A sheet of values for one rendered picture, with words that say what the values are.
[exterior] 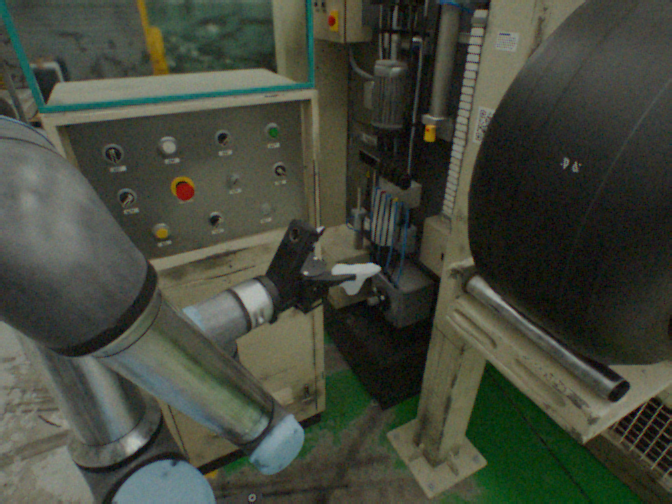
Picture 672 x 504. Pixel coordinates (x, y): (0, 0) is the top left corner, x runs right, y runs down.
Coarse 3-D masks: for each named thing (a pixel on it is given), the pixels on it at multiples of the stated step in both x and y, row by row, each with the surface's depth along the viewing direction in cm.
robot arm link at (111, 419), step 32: (0, 128) 31; (32, 128) 37; (32, 352) 41; (64, 384) 43; (96, 384) 45; (128, 384) 49; (64, 416) 47; (96, 416) 47; (128, 416) 50; (160, 416) 55; (96, 448) 49; (128, 448) 51; (160, 448) 54; (96, 480) 51
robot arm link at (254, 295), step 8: (248, 280) 61; (256, 280) 62; (232, 288) 59; (240, 288) 59; (248, 288) 59; (256, 288) 60; (264, 288) 61; (240, 296) 58; (248, 296) 58; (256, 296) 59; (264, 296) 60; (248, 304) 58; (256, 304) 59; (264, 304) 59; (272, 304) 61; (248, 312) 65; (256, 312) 59; (264, 312) 60; (272, 312) 61; (256, 320) 59; (264, 320) 61
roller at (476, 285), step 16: (480, 288) 86; (496, 304) 83; (512, 320) 79; (528, 320) 77; (528, 336) 77; (544, 336) 74; (560, 352) 71; (576, 352) 70; (576, 368) 69; (592, 368) 67; (608, 368) 67; (592, 384) 67; (608, 384) 65; (624, 384) 64
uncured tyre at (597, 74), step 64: (640, 0) 48; (576, 64) 49; (640, 64) 44; (512, 128) 55; (576, 128) 48; (640, 128) 42; (512, 192) 55; (576, 192) 47; (640, 192) 42; (512, 256) 59; (576, 256) 49; (640, 256) 45; (576, 320) 54; (640, 320) 49
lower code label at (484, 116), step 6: (480, 108) 83; (486, 108) 82; (480, 114) 83; (486, 114) 82; (492, 114) 81; (480, 120) 84; (486, 120) 82; (480, 126) 84; (486, 126) 83; (474, 132) 86; (480, 132) 85; (474, 138) 86; (480, 138) 85
